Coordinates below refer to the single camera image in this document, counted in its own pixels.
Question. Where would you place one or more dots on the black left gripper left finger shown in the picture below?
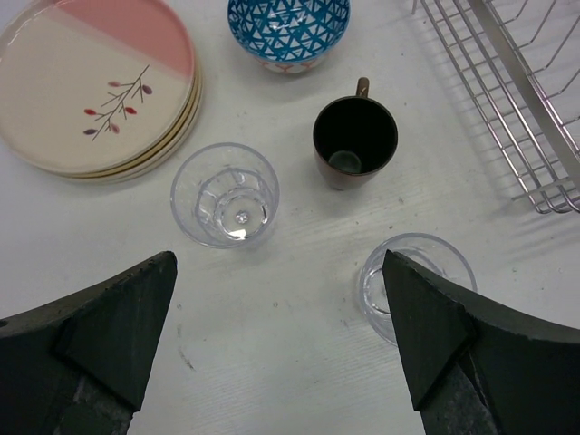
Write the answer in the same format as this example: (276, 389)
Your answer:
(81, 364)

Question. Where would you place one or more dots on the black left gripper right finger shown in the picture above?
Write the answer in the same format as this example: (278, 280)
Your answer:
(474, 366)

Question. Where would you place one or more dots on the clear glass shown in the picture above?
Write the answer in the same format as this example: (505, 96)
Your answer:
(225, 195)
(432, 252)

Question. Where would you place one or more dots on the dark red cup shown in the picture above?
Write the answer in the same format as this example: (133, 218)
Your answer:
(354, 138)

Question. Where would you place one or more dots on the cream plate back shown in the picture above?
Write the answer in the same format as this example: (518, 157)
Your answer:
(88, 86)

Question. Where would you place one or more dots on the blue patterned bowl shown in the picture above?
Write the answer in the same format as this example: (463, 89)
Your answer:
(287, 36)

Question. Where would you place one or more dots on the metal wire dish rack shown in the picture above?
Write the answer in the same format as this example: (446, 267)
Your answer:
(519, 64)

